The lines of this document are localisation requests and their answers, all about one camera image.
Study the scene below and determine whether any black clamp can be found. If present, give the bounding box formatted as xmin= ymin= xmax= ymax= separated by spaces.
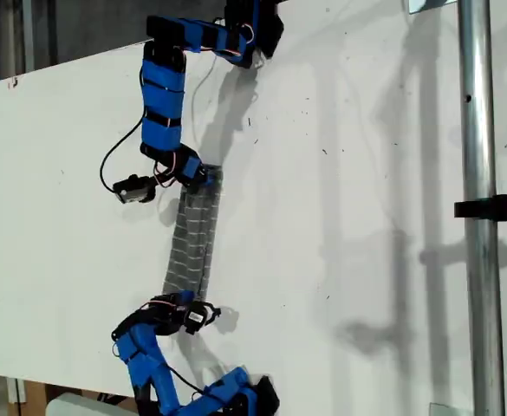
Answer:
xmin=453 ymin=184 xmax=507 ymax=231

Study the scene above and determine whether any steel post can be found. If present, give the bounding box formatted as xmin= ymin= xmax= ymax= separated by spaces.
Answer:
xmin=457 ymin=0 xmax=506 ymax=416

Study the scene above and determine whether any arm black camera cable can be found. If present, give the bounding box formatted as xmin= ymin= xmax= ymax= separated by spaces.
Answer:
xmin=166 ymin=366 xmax=206 ymax=404
xmin=100 ymin=114 xmax=146 ymax=192

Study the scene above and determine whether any grey metal pole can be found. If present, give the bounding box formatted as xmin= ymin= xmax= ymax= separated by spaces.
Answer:
xmin=21 ymin=0 xmax=36 ymax=73

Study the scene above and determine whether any grey striped towel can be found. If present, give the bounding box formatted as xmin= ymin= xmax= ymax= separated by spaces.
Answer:
xmin=161 ymin=164 xmax=224 ymax=302

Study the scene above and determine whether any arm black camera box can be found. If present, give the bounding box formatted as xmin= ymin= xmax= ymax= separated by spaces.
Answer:
xmin=183 ymin=302 xmax=222 ymax=335
xmin=112 ymin=173 xmax=157 ymax=205

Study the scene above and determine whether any white box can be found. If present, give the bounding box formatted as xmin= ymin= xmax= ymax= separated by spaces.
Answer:
xmin=46 ymin=393 xmax=140 ymax=416

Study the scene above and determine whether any wooden table frame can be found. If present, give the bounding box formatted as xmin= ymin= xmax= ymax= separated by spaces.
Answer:
xmin=5 ymin=376 xmax=128 ymax=408

